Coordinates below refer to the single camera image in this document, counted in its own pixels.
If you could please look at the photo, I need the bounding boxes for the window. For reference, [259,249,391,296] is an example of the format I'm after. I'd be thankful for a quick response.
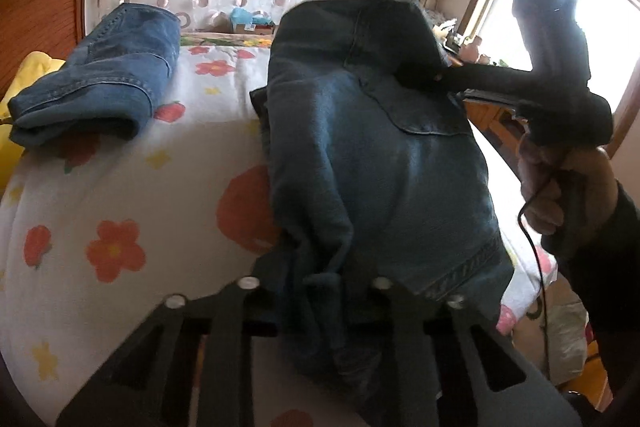
[457,0,640,160]

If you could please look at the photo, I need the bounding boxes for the dark blue denim pants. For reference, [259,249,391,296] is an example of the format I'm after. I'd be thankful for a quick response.
[249,0,516,414]

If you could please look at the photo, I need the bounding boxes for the small cardboard box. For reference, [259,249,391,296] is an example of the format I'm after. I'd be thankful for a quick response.
[229,7,277,36]

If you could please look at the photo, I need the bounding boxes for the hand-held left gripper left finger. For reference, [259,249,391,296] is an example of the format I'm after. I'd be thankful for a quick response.
[55,277,281,427]

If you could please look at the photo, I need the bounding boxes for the yellow plush pillow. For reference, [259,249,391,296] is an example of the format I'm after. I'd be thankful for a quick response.
[0,51,67,188]

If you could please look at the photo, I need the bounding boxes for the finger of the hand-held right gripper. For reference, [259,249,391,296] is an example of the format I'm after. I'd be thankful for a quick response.
[400,66,531,104]

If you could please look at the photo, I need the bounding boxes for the person's right hand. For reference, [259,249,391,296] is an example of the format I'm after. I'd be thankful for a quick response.
[517,141,620,238]

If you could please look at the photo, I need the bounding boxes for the black cable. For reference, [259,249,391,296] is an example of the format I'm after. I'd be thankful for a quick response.
[517,199,552,380]

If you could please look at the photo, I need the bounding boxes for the white plastic bag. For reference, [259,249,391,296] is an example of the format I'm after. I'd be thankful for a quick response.
[545,297,593,385]

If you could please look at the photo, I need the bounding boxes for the yellow floral blanket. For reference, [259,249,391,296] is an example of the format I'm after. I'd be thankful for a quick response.
[179,31,277,52]

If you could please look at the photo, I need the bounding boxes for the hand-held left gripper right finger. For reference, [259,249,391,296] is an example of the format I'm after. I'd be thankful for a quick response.
[370,276,582,427]

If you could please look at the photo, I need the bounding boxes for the person's right forearm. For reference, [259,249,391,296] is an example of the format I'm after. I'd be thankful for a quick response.
[542,181,640,427]

